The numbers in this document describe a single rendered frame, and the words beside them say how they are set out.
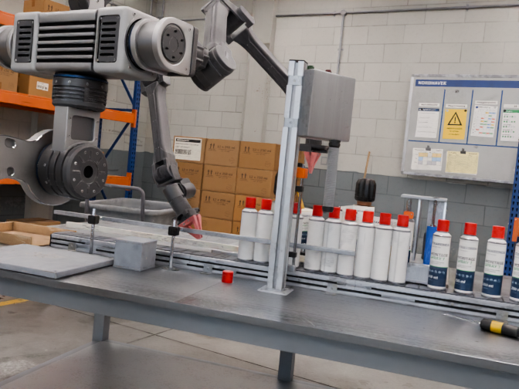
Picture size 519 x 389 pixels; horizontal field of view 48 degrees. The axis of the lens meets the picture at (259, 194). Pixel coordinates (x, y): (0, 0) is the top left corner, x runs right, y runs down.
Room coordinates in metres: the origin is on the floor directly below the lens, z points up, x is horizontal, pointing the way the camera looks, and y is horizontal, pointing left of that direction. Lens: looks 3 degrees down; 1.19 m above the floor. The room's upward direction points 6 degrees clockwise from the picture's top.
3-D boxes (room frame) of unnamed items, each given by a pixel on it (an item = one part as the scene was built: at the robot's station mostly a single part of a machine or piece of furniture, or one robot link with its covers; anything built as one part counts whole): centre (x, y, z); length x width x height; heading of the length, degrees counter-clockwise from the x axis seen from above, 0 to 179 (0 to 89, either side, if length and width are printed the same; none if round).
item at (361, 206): (2.36, -0.43, 1.04); 0.09 x 0.09 x 0.29
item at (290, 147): (1.69, -0.07, 1.16); 0.04 x 0.04 x 0.67; 72
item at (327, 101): (1.72, -0.15, 1.38); 0.17 x 0.10 x 0.19; 127
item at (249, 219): (1.87, 0.03, 0.98); 0.05 x 0.05 x 0.20
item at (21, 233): (2.14, 0.87, 0.85); 0.30 x 0.26 x 0.04; 72
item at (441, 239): (1.69, -0.54, 0.98); 0.05 x 0.05 x 0.20
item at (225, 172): (5.83, 0.23, 0.70); 1.20 x 0.82 x 1.39; 66
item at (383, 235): (1.74, -0.38, 0.98); 0.05 x 0.05 x 0.20
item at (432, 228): (1.74, -0.53, 0.98); 0.03 x 0.03 x 0.16
